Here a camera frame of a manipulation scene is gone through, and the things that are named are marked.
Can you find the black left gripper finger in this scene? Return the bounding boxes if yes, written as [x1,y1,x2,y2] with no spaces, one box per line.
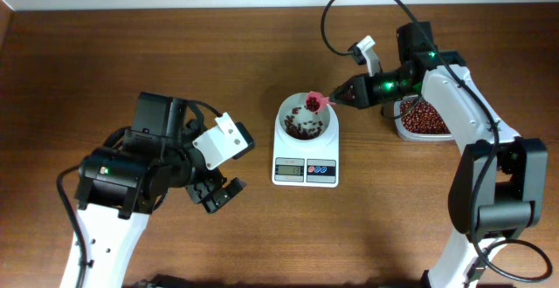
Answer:
[185,180,221,204]
[203,177,246,213]

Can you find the white plastic bowl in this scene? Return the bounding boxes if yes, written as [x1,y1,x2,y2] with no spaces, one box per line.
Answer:
[275,93,339,149]

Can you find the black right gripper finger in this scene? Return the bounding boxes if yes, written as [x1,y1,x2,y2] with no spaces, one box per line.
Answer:
[329,74,365,99]
[331,96,363,109]

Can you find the pink measuring scoop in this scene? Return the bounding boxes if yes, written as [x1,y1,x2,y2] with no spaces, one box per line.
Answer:
[305,91,335,113]

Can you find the red beans in bowl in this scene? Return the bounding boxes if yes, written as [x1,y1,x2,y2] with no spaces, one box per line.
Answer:
[283,106,325,141]

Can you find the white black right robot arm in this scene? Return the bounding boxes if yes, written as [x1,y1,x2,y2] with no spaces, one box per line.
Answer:
[329,22,553,287]

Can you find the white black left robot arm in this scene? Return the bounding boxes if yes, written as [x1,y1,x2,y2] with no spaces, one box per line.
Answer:
[56,92,255,287]

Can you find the red adzuki beans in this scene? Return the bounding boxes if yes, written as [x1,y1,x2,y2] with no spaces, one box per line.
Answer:
[400,100,450,134]

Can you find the white digital kitchen scale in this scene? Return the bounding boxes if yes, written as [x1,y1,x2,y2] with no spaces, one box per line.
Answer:
[272,126,340,188]

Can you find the clear plastic bean container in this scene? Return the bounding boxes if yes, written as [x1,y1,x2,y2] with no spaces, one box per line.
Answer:
[393,96,454,141]

